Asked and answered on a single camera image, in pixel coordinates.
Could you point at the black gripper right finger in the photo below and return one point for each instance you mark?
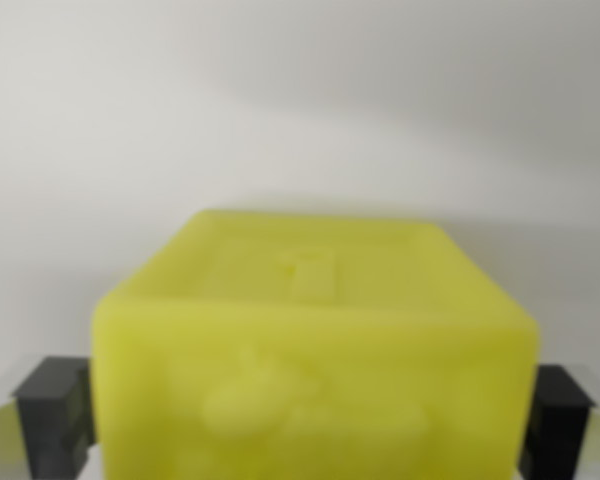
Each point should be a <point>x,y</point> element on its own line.
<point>555,425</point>

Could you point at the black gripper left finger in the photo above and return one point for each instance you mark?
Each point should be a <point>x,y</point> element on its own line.
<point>50,425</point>

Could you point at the yellow cube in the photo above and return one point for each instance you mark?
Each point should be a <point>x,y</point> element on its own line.
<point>310,360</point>

